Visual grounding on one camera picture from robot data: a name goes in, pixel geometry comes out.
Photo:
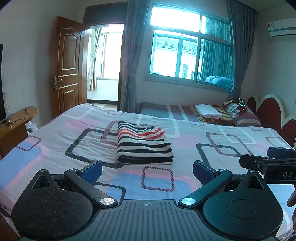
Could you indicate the white air conditioner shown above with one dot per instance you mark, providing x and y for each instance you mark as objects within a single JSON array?
[{"x": 282, "y": 28}]

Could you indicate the metal door handle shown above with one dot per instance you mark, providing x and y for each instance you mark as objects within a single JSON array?
[{"x": 55, "y": 82}]

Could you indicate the striped knit sweater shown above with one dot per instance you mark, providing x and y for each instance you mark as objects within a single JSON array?
[{"x": 141, "y": 145}]

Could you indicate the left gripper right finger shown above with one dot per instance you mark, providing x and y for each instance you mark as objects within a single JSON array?
[{"x": 232, "y": 207}]

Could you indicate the black television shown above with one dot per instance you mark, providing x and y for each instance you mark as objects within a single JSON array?
[{"x": 2, "y": 108}]

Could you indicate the patterned bed sheet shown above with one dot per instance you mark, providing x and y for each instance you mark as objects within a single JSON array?
[{"x": 147, "y": 195}]

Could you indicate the folded white towel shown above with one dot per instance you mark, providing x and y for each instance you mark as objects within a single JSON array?
[{"x": 207, "y": 111}]

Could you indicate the window with frame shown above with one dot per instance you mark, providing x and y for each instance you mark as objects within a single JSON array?
[{"x": 190, "y": 46}]

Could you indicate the grey curtain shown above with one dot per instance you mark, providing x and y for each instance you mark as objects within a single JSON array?
[
  {"x": 243, "y": 21},
  {"x": 136, "y": 19}
]

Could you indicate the grey right curtain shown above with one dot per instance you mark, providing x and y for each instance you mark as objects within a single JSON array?
[{"x": 243, "y": 21}]

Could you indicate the grey left curtain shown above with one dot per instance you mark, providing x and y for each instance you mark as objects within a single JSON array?
[{"x": 136, "y": 19}]

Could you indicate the checkered pillow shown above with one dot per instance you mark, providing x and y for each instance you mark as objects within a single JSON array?
[{"x": 241, "y": 113}]

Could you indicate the wooden tv cabinet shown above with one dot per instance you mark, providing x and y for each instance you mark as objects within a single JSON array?
[{"x": 14, "y": 131}]

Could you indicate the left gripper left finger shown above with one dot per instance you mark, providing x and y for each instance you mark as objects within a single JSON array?
[{"x": 59, "y": 206}]

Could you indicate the red white headboard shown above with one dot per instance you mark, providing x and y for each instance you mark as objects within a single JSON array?
[{"x": 271, "y": 114}]

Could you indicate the red patterned blanket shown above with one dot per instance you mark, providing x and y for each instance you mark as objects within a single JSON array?
[{"x": 224, "y": 120}]

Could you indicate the beige balcony curtain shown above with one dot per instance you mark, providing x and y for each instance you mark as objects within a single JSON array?
[{"x": 91, "y": 77}]

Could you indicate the person's right hand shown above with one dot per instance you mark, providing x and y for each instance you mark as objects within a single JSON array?
[{"x": 290, "y": 203}]

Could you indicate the brown wooden door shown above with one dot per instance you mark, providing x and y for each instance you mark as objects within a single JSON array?
[{"x": 68, "y": 62}]

